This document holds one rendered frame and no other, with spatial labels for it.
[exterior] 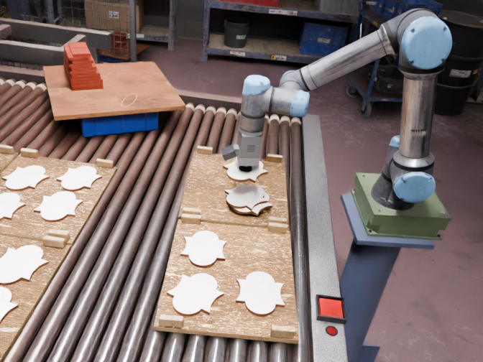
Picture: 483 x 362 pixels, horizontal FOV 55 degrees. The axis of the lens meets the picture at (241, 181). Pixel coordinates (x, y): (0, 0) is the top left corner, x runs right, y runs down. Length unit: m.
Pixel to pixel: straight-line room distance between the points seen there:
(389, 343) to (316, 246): 1.16
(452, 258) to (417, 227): 1.52
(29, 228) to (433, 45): 1.20
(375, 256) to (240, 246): 0.57
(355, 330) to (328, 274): 0.68
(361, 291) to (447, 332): 0.93
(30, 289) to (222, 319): 0.48
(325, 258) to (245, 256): 0.25
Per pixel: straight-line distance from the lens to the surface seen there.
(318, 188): 1.74
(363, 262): 1.80
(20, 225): 1.50
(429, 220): 1.68
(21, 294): 1.30
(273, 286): 1.28
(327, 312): 1.28
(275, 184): 1.68
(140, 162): 1.78
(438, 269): 3.07
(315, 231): 1.53
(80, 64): 2.01
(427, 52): 1.30
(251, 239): 1.42
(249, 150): 1.43
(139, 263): 1.35
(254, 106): 1.36
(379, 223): 1.64
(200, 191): 1.59
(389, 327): 2.62
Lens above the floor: 1.86
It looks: 34 degrees down
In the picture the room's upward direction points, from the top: 7 degrees clockwise
